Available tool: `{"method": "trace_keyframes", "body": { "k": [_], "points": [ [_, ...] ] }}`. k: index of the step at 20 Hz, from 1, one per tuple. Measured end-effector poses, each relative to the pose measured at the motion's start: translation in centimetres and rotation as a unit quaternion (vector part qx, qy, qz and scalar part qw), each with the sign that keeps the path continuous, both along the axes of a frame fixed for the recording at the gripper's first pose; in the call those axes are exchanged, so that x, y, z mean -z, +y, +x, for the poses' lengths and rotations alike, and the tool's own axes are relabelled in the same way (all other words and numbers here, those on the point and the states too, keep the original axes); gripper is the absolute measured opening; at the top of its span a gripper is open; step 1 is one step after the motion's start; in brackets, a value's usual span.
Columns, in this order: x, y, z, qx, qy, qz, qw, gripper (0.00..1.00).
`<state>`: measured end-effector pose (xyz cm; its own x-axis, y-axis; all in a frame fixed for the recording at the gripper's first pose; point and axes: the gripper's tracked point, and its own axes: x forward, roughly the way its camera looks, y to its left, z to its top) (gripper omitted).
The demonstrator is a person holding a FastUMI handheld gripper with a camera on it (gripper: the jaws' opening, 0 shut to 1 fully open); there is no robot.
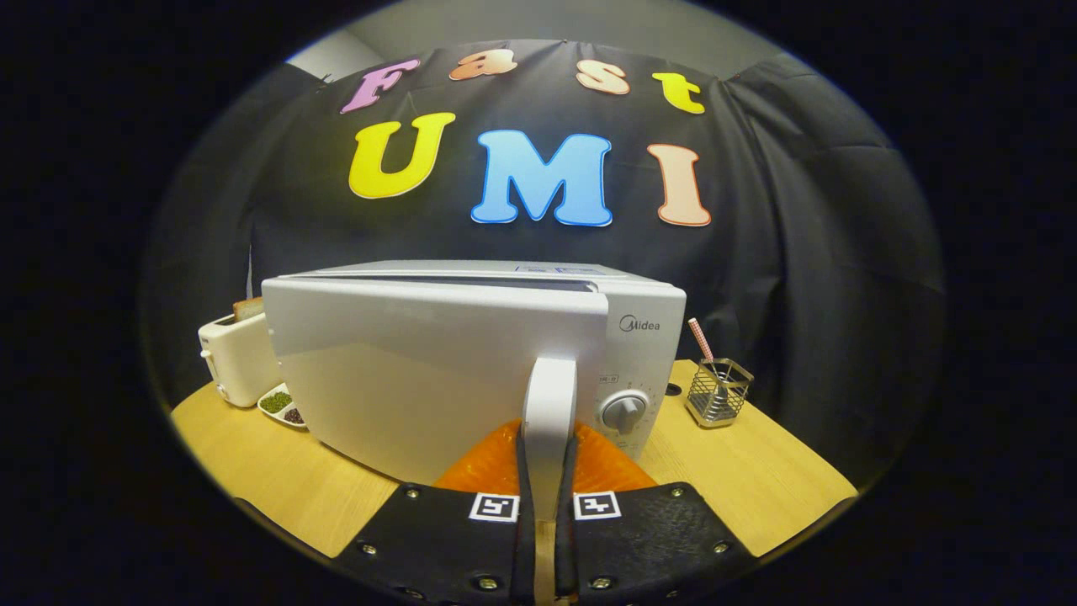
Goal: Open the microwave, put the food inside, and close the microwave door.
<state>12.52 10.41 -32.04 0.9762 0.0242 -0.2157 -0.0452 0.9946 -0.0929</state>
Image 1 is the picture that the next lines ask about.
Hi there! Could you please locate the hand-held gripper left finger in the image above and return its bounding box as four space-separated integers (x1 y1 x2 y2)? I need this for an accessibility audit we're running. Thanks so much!
335 419 539 606

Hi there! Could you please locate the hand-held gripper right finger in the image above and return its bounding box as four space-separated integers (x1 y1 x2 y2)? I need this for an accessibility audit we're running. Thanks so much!
555 421 755 606

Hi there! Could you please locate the white microwave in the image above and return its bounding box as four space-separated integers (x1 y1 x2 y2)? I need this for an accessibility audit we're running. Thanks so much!
261 259 688 524

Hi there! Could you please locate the white divided dish with beans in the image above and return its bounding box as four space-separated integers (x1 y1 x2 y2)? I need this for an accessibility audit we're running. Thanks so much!
257 383 309 430

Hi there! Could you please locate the white toaster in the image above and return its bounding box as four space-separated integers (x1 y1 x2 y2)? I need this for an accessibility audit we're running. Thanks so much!
199 313 284 410

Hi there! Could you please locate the wire mesh utensil holder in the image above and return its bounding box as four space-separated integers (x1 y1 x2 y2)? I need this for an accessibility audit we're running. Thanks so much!
684 358 756 430

